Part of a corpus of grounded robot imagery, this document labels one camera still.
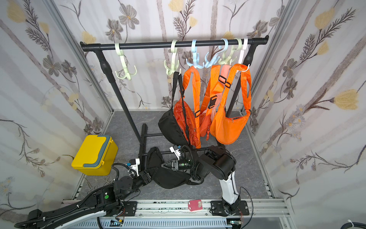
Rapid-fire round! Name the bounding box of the black crescent bag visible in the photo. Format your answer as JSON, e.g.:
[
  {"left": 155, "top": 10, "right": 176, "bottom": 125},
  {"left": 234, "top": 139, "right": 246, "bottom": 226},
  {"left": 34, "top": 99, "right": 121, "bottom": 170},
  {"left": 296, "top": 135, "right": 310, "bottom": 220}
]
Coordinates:
[{"left": 158, "top": 72, "right": 191, "bottom": 146}]

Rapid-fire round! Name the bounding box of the bright orange crescent bag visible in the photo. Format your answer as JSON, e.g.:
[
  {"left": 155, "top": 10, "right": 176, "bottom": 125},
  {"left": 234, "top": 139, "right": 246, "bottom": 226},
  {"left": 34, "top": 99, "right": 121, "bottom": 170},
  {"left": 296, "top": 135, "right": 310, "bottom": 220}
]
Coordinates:
[{"left": 210, "top": 64, "right": 252, "bottom": 145}]

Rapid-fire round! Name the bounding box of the dark orange waist bag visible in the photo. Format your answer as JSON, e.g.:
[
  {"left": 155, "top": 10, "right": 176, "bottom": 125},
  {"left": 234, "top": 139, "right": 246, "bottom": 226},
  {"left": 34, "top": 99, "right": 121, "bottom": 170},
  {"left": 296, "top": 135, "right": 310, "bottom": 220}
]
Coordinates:
[
  {"left": 173, "top": 66, "right": 201, "bottom": 148},
  {"left": 199, "top": 65, "right": 223, "bottom": 141}
]

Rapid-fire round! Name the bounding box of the pink crescent bag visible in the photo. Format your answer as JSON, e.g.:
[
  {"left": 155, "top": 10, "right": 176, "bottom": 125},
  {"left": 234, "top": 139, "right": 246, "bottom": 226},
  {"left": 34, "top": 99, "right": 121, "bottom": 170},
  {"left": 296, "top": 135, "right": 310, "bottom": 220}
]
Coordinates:
[{"left": 210, "top": 65, "right": 231, "bottom": 118}]

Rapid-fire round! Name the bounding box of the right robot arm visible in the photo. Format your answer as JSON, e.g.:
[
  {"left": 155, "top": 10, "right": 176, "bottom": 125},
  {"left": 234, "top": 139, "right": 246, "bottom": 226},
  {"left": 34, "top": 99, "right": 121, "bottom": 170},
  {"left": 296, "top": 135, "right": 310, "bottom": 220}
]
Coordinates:
[{"left": 154, "top": 146, "right": 241, "bottom": 216}]

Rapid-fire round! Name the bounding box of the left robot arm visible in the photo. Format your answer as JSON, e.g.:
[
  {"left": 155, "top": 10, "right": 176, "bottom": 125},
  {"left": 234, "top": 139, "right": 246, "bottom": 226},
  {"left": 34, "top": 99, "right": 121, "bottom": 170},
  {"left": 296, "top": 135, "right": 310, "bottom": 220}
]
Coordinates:
[{"left": 14, "top": 163, "right": 157, "bottom": 229}]

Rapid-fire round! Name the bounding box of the green hook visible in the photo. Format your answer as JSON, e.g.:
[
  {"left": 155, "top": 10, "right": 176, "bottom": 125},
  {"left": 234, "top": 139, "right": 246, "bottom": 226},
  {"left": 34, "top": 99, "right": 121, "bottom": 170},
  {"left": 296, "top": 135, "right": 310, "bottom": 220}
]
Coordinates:
[
  {"left": 218, "top": 38, "right": 243, "bottom": 65},
  {"left": 114, "top": 43, "right": 137, "bottom": 81},
  {"left": 164, "top": 40, "right": 180, "bottom": 76}
]

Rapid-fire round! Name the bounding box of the blue hook left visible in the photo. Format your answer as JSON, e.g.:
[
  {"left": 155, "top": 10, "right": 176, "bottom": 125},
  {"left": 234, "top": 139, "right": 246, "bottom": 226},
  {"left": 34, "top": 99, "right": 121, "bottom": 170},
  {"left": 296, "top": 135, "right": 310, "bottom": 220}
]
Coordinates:
[{"left": 186, "top": 39, "right": 204, "bottom": 69}]

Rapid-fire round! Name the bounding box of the blue hook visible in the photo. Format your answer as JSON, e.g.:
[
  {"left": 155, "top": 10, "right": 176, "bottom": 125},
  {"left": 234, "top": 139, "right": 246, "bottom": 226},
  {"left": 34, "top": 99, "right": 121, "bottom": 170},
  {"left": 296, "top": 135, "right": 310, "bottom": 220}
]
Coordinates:
[
  {"left": 204, "top": 38, "right": 229, "bottom": 68},
  {"left": 186, "top": 39, "right": 204, "bottom": 69}
]

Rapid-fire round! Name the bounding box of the blue hook right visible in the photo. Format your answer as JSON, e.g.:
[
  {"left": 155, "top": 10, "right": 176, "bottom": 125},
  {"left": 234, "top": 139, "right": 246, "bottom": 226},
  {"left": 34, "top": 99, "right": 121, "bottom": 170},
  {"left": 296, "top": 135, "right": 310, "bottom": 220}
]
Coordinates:
[{"left": 204, "top": 38, "right": 229, "bottom": 68}]

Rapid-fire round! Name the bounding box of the green hook right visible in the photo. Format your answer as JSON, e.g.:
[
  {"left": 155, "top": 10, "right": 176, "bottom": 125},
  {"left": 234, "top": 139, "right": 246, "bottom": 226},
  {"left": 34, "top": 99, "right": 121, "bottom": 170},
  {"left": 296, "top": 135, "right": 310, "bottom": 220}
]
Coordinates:
[{"left": 218, "top": 38, "right": 243, "bottom": 65}]

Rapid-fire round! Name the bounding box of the white hook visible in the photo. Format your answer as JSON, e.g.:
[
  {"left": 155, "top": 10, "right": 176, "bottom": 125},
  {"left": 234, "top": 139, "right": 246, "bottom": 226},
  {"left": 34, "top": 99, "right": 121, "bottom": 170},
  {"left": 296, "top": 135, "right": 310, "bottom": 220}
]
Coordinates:
[{"left": 238, "top": 38, "right": 248, "bottom": 64}]

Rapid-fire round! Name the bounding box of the green hook far left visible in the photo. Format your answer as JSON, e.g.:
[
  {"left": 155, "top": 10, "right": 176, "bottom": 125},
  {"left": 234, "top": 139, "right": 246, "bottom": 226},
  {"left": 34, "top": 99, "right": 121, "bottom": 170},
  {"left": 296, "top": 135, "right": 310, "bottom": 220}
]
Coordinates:
[{"left": 114, "top": 43, "right": 137, "bottom": 81}]

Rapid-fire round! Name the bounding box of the pink tag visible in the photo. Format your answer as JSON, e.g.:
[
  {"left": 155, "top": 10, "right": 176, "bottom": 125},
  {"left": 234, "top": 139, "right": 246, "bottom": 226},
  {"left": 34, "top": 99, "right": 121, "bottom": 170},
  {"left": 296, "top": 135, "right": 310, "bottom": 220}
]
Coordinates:
[{"left": 188, "top": 199, "right": 203, "bottom": 212}]

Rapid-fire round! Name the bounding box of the yellow storage box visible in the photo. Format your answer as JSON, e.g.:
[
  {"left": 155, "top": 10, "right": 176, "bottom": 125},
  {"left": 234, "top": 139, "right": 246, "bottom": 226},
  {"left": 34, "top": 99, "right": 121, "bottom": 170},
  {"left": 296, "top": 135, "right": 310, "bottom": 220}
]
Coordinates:
[{"left": 71, "top": 135, "right": 118, "bottom": 176}]

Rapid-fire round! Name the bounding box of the black clothes rack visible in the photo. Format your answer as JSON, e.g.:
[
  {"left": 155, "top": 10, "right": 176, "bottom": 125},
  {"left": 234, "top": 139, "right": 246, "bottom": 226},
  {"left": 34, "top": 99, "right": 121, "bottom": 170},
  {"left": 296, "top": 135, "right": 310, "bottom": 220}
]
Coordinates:
[{"left": 80, "top": 35, "right": 269, "bottom": 168}]

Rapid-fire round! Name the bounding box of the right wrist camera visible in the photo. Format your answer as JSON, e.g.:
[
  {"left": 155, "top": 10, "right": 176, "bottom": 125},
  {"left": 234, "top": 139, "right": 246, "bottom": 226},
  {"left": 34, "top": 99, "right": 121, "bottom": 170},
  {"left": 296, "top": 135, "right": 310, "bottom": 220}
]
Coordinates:
[{"left": 169, "top": 145, "right": 181, "bottom": 160}]

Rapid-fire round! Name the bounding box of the white cable duct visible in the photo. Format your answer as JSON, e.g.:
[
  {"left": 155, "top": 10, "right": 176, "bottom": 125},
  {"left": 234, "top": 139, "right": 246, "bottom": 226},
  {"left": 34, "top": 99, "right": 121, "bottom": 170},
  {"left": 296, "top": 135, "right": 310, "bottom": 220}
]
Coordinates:
[{"left": 70, "top": 218, "right": 232, "bottom": 229}]

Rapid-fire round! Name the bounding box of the aluminium rail base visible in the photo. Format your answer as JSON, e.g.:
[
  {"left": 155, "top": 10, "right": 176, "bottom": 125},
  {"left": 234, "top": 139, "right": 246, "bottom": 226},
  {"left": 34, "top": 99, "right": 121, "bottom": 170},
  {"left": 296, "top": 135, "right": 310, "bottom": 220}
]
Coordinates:
[{"left": 54, "top": 198, "right": 287, "bottom": 229}]

